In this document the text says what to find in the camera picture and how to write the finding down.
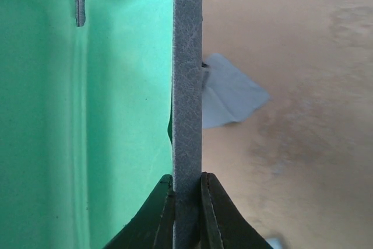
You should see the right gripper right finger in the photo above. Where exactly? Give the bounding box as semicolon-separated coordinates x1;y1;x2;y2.
200;172;271;249

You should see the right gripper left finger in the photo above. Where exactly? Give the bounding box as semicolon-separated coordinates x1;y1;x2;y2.
105;175;175;249

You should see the blue-grey glasses case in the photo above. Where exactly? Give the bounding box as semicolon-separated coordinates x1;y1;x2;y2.
0;0;204;249

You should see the light blue cloth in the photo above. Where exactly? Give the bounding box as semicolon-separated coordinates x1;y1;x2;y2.
202;53;270;129

